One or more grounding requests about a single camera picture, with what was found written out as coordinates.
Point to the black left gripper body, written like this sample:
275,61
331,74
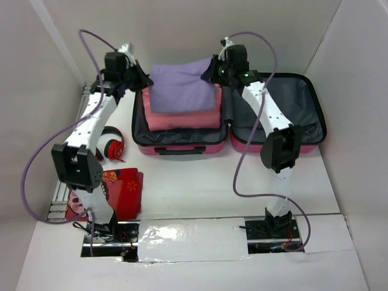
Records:
130,75

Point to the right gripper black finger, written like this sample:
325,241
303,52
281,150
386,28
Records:
215,63
208,75

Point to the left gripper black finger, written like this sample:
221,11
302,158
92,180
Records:
140,74
136,85

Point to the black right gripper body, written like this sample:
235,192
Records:
214,70

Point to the purple shirt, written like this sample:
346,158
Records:
180,89

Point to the pink sweatshirt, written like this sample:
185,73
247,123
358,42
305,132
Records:
208,119

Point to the red black headphones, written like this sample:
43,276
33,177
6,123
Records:
114,148

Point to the red patterned cloth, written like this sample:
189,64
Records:
122,189

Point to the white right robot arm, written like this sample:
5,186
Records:
283,139

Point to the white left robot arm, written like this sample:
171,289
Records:
75,160

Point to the pink hard-shell suitcase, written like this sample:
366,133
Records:
294,94

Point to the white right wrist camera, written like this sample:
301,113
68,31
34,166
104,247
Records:
226,43

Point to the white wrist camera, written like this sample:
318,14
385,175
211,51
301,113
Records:
226,43
127,49

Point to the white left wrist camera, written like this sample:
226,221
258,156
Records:
127,49

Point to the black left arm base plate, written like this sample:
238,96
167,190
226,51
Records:
122,243

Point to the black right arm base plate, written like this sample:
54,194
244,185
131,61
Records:
260,239

